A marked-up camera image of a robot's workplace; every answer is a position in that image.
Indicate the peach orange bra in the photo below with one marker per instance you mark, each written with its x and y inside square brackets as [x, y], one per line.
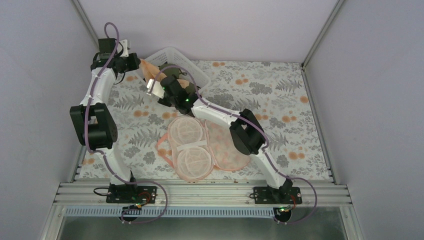
[150, 71]

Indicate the aluminium rail frame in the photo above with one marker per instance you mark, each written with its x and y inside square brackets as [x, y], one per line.
[206, 193]

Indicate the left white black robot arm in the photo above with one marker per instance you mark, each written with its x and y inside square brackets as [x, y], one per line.
[93, 123]

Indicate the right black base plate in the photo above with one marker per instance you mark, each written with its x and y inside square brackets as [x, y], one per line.
[264, 195]

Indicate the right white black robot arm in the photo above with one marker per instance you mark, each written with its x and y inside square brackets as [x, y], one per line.
[247, 135]

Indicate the white plastic basket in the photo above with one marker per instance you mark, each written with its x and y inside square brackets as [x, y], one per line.
[171, 55]

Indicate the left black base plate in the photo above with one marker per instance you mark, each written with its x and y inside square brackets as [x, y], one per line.
[131, 194]

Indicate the peach floral mesh laundry bag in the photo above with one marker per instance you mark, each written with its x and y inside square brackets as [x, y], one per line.
[194, 148]

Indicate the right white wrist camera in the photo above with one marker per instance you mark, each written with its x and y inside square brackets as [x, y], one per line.
[154, 88]

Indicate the floral patterned table mat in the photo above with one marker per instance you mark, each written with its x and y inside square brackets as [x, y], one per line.
[275, 92]

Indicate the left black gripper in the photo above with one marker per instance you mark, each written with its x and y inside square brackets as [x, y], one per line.
[135, 62]

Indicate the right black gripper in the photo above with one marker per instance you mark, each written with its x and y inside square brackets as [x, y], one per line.
[160, 101]

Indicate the white slotted cable duct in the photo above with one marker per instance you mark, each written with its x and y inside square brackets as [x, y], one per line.
[171, 212]

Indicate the green bra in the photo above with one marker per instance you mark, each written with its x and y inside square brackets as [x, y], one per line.
[177, 72]

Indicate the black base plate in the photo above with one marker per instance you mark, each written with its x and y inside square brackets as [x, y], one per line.
[264, 195]
[131, 194]

